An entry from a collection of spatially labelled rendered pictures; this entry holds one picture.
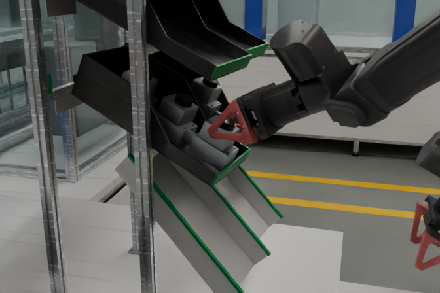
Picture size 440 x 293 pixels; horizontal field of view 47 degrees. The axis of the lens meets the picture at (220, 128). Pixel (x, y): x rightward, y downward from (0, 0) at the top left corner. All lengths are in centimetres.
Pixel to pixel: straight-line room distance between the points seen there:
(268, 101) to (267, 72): 374
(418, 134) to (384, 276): 191
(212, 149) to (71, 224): 73
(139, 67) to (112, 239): 68
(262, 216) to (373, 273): 185
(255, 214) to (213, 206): 16
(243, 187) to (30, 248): 56
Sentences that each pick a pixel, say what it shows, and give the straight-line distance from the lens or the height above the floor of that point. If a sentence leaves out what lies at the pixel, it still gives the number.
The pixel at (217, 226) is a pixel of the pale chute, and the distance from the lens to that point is 92.
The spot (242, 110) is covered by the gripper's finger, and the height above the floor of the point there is 131.
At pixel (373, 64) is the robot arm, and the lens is 59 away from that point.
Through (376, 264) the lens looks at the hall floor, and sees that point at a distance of 296.
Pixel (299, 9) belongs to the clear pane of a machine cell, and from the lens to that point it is 437.
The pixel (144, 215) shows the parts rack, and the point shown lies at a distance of 81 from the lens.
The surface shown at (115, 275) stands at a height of 86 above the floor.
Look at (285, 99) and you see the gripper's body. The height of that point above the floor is 133.
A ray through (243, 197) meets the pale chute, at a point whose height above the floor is 105.
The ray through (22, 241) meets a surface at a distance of 137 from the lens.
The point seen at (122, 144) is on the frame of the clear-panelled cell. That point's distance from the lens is 196.
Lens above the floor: 148
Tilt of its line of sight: 16 degrees down
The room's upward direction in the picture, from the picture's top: straight up
